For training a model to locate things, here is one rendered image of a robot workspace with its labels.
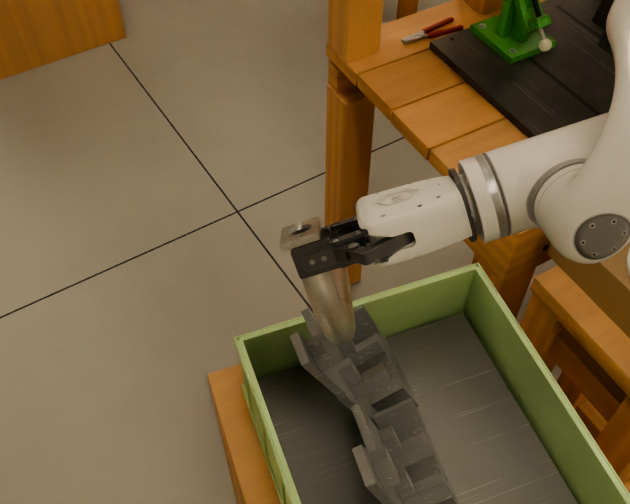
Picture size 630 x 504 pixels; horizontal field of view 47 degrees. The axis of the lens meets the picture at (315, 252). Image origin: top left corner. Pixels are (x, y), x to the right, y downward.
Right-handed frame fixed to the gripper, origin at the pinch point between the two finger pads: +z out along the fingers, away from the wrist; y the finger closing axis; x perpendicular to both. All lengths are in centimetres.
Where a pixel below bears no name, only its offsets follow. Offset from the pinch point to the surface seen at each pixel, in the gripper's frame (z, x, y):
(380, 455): 0.6, 23.6, 1.9
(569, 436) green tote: -23, 44, -20
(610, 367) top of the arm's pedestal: -35, 48, -39
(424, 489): -2.0, 35.1, -5.7
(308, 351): 6.2, 15.2, -10.3
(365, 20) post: -16, -15, -98
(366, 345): 1.2, 26.0, -29.4
